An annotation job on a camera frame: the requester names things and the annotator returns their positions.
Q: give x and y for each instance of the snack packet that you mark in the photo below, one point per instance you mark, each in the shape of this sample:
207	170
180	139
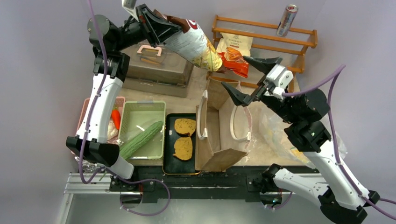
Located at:
193	45

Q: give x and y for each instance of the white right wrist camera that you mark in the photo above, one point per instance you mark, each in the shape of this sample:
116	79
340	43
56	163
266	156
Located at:
276	84

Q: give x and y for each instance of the green bumpy cucumber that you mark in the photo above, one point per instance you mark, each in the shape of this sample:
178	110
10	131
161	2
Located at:
143	137

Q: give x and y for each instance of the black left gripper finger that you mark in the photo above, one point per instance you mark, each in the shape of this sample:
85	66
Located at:
145	15
156	29

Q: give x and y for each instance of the brown bread piece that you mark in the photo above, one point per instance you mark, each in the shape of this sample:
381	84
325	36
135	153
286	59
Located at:
183	148
185	127

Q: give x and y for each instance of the pink box handle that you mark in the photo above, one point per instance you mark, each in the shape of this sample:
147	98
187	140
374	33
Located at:
158	50

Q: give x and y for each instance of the red cassava chips packet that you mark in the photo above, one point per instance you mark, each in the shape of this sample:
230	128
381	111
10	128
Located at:
232	48

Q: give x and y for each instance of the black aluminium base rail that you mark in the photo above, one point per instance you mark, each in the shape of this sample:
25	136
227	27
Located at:
219	198

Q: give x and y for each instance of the brown paper bag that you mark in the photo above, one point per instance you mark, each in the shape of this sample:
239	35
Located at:
224	130

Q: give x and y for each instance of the brown translucent storage box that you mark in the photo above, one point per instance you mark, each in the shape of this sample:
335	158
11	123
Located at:
168	74

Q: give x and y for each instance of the black tray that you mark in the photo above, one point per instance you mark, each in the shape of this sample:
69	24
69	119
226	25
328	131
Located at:
171	164

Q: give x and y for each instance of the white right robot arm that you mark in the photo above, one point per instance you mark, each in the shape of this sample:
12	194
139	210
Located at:
341	198

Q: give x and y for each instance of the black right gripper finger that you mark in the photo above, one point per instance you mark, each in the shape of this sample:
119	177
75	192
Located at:
242	99
267	66

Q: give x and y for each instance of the silver drink can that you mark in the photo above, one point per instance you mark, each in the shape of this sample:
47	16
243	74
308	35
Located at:
286	20

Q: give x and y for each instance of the orange carrot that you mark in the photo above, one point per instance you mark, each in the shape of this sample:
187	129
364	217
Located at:
116	117

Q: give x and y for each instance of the white cauliflower piece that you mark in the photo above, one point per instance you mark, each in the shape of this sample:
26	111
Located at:
112	131

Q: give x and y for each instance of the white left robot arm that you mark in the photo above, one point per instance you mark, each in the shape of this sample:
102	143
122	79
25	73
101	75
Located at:
110	69

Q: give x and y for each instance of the green plastic basket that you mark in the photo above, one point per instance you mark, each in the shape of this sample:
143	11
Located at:
137	117

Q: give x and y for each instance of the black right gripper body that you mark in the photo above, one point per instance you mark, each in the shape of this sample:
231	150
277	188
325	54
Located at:
258	89

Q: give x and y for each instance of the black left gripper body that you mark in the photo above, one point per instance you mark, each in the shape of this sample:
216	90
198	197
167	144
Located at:
130	33

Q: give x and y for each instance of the clear plastic grocery bag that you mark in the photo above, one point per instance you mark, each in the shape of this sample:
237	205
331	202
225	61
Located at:
271	128

